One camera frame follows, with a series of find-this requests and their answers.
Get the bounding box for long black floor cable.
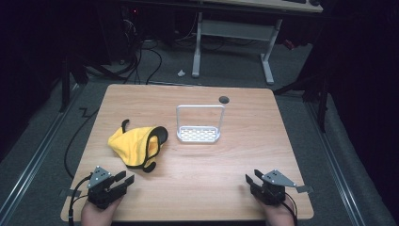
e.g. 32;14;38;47
63;106;102;181

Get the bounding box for white metal rack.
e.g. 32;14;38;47
175;104;226;144

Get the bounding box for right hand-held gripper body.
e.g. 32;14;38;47
249;169;297;207

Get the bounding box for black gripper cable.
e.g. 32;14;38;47
279;191;299;226
68;174;94;226

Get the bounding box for metal floor rail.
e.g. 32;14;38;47
0;83;81;220
305;100;367;226

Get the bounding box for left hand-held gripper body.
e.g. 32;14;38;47
87;166;127;210

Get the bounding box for white-framed desk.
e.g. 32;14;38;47
120;0;325;86

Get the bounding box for yellow cloth with black trim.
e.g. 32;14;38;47
107;119;169;173

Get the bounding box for person's right hand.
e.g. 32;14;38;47
255;193;296;226

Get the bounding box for black metal stand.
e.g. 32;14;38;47
58;56;89;113
272;72;331;134

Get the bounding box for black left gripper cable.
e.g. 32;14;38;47
68;174;94;226

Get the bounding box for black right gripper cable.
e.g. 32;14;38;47
279;191;299;226

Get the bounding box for bundle of black floor cables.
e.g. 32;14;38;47
88;18;164;86

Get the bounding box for person's left hand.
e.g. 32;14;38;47
80;195;124;226

